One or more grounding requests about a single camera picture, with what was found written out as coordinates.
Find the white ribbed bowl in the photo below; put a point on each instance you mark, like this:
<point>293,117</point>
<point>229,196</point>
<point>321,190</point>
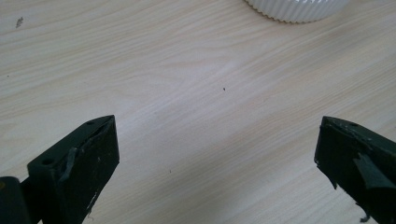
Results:
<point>297,9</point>

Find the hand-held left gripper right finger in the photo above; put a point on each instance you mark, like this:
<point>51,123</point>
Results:
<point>351,155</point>

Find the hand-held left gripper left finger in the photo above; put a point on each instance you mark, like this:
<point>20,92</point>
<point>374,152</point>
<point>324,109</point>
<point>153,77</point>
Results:
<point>79,169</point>

